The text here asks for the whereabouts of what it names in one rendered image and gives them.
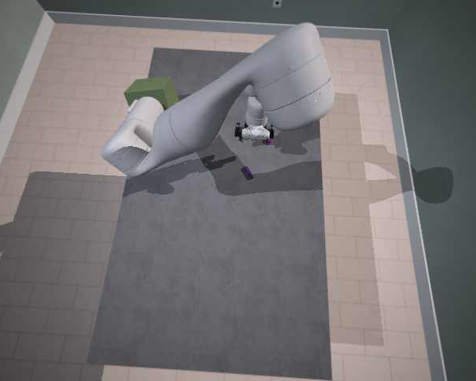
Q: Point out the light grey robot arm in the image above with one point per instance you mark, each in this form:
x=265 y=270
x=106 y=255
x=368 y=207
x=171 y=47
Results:
x=292 y=89

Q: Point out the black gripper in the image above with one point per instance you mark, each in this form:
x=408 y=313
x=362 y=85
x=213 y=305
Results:
x=238 y=131

